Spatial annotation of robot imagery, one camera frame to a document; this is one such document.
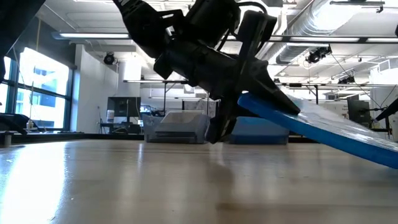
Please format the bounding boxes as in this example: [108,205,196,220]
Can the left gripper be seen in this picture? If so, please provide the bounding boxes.
[154,41,302,145]

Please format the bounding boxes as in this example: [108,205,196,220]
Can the black computer monitor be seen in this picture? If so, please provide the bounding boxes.
[107,96,142,118]
[347,98,371,126]

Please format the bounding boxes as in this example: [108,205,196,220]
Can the short ceiling light bar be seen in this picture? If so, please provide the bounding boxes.
[123,79,189,84]

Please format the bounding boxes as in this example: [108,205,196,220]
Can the dark office desk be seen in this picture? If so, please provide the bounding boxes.
[99,122,144,134]

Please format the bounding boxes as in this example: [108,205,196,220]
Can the black ceiling spotlight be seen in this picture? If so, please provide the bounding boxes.
[103,51,116,65]

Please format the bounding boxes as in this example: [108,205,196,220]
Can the long ceiling light bar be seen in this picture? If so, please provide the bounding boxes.
[51,30,398,44]

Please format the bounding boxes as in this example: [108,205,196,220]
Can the large window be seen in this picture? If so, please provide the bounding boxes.
[0,46,73,131]

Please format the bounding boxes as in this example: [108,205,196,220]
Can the black bag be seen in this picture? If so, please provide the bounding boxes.
[0,113,39,132]

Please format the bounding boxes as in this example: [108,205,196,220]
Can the black pipe frame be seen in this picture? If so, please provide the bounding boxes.
[273,82,398,105]

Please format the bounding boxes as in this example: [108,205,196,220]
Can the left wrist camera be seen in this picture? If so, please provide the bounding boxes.
[238,10,278,68]

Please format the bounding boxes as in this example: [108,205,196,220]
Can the silver ceiling duct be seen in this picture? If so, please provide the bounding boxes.
[275,0,333,65]

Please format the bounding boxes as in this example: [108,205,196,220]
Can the black ceiling camera rig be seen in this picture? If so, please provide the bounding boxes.
[306,45,333,65]

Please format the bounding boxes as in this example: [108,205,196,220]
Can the black aluminium table frame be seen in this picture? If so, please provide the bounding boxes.
[0,132,398,144]

